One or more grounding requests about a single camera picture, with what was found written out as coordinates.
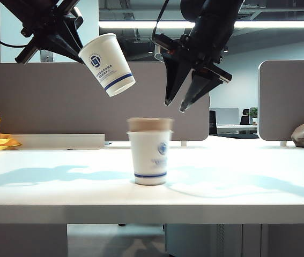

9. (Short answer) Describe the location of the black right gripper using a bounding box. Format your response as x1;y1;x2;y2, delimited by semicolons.
151;29;233;114

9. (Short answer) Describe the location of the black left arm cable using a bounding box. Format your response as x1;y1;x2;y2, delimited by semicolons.
0;27;28;49

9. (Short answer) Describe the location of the grey under-desk cabinet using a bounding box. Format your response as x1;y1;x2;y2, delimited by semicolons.
165;224;262;257

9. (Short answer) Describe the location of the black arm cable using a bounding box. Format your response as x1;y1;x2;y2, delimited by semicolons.
151;0;170;43
0;27;28;49

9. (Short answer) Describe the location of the black office chair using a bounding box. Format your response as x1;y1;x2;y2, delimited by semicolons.
240;108;250;125

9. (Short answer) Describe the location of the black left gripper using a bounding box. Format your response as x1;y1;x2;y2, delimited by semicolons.
14;0;85;65

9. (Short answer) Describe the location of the brown plain paper cup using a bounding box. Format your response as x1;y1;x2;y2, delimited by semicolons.
127;117;174;133

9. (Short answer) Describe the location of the narrow grey-brown desk partition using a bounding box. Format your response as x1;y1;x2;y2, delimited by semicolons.
257;60;304;142

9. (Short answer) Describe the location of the ceiling light strip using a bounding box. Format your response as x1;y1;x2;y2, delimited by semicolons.
98;20;304;29

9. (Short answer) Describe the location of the metal wall switch plate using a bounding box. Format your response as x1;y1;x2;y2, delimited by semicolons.
40;50;55;64

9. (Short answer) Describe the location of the white logo paper cup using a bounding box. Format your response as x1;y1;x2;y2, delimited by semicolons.
78;33;137;97
127;130;174;186

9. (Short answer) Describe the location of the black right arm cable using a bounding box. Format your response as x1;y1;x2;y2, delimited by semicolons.
151;0;170;43

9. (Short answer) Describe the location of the white background desk screen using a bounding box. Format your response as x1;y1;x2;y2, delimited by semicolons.
210;107;240;126

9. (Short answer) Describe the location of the wide grey-brown desk partition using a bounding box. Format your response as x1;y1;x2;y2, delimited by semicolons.
0;62;211;142

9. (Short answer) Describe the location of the green potted plant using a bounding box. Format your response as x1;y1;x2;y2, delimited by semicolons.
249;107;258;126

